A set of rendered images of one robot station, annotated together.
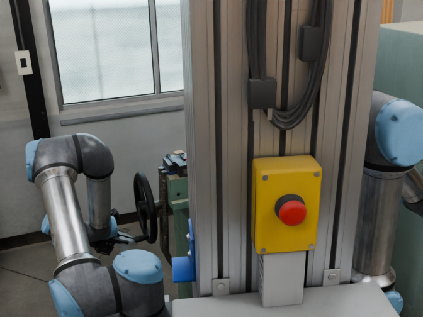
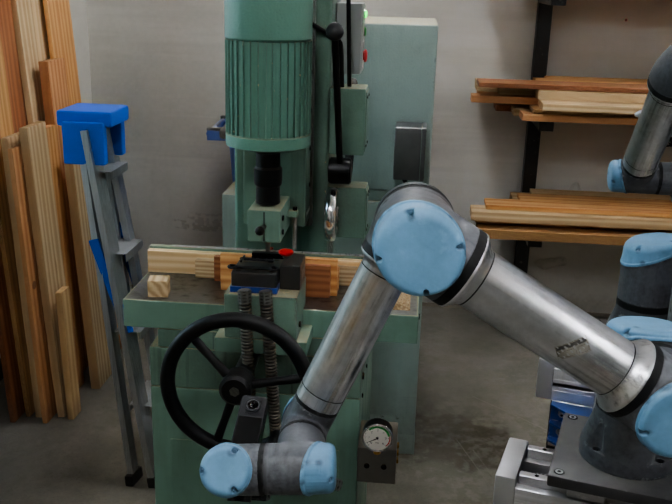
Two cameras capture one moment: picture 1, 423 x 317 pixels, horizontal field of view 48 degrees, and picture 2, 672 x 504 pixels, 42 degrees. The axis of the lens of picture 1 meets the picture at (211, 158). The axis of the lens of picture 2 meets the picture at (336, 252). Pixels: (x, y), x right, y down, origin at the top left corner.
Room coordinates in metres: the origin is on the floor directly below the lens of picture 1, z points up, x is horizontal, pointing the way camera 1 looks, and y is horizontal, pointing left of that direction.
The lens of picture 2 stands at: (0.85, 1.52, 1.54)
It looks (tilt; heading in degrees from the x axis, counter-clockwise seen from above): 17 degrees down; 296
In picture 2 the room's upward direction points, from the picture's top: 2 degrees clockwise
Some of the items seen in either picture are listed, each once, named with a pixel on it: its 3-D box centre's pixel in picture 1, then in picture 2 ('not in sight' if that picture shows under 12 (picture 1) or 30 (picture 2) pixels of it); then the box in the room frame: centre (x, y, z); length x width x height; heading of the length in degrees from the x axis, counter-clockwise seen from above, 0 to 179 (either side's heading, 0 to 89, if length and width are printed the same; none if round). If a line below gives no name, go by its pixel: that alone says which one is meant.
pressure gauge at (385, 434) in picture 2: not in sight; (377, 437); (1.46, 0.05, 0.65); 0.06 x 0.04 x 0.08; 21
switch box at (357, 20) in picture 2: not in sight; (350, 37); (1.76, -0.40, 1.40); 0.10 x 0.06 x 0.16; 111
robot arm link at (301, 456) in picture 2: not in sight; (299, 462); (1.39, 0.50, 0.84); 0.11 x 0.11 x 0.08; 24
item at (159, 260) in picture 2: not in sight; (282, 267); (1.75, -0.08, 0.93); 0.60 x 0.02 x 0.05; 21
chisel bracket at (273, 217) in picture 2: not in sight; (270, 221); (1.78, -0.07, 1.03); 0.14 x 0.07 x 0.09; 111
